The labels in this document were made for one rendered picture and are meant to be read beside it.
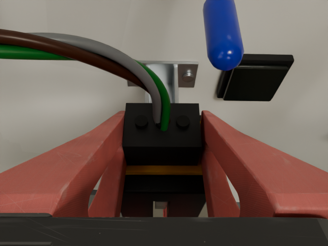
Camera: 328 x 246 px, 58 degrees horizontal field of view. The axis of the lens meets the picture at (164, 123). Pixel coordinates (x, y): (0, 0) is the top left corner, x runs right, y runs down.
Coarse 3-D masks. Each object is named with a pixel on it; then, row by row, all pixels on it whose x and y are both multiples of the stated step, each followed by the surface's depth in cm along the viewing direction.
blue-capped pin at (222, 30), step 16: (208, 0) 7; (224, 0) 7; (208, 16) 7; (224, 16) 7; (208, 32) 7; (224, 32) 6; (240, 32) 7; (208, 48) 6; (224, 48) 6; (240, 48) 6; (224, 64) 6
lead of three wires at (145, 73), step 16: (0, 32) 6; (16, 32) 6; (0, 48) 6; (16, 48) 7; (32, 48) 7; (48, 48) 7; (64, 48) 7; (80, 48) 7; (96, 48) 7; (112, 48) 8; (96, 64) 7; (112, 64) 8; (128, 64) 8; (128, 80) 9; (144, 80) 9; (160, 80) 9; (160, 96) 10; (160, 112) 11
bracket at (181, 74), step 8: (144, 64) 18; (152, 64) 18; (160, 64) 18; (168, 64) 18; (176, 64) 18; (184, 64) 18; (192, 64) 18; (160, 72) 19; (168, 72) 19; (176, 72) 18; (184, 72) 19; (192, 72) 19; (168, 80) 20; (176, 80) 18; (184, 80) 19; (192, 80) 19; (168, 88) 20; (176, 88) 18; (144, 96) 17; (176, 96) 17
